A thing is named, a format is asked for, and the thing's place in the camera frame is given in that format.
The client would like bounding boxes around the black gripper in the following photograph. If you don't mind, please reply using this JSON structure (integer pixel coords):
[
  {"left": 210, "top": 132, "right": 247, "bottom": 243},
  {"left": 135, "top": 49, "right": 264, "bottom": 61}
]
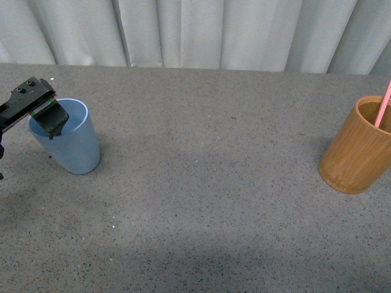
[{"left": 0, "top": 76, "right": 70, "bottom": 181}]

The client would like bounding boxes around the blue plastic cup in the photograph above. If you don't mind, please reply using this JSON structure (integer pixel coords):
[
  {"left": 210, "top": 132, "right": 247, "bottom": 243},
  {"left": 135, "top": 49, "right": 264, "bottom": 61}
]
[{"left": 27, "top": 98, "right": 100, "bottom": 175}]

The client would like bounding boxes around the bamboo chopstick holder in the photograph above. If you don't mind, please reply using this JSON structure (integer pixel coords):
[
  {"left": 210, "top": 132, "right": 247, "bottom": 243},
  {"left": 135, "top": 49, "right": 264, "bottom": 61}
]
[{"left": 318, "top": 96, "right": 390, "bottom": 194}]

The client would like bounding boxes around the white pleated curtain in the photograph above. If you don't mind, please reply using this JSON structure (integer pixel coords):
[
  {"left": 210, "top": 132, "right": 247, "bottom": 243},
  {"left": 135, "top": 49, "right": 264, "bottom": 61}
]
[{"left": 1, "top": 1, "right": 390, "bottom": 75}]

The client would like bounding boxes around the pink chopstick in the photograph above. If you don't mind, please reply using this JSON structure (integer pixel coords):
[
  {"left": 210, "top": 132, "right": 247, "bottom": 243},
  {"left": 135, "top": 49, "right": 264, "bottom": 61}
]
[{"left": 375, "top": 81, "right": 391, "bottom": 128}]

